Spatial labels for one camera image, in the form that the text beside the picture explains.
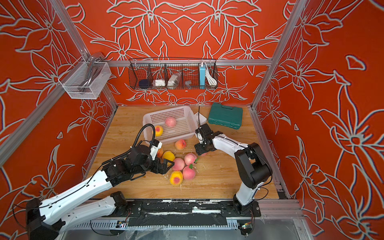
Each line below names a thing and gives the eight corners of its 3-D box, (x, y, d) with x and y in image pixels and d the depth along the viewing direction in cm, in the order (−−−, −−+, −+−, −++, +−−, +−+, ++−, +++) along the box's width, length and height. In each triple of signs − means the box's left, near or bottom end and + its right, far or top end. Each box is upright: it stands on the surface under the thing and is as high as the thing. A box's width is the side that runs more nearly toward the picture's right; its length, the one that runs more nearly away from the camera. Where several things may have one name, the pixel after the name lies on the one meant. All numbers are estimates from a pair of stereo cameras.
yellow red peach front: (170, 186, 82) (169, 183, 76) (171, 174, 86) (170, 170, 81) (182, 186, 81) (182, 183, 76) (183, 174, 86) (182, 170, 81)
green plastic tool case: (206, 122, 109) (207, 119, 107) (212, 104, 121) (213, 102, 119) (240, 130, 104) (241, 127, 102) (242, 111, 116) (244, 108, 114)
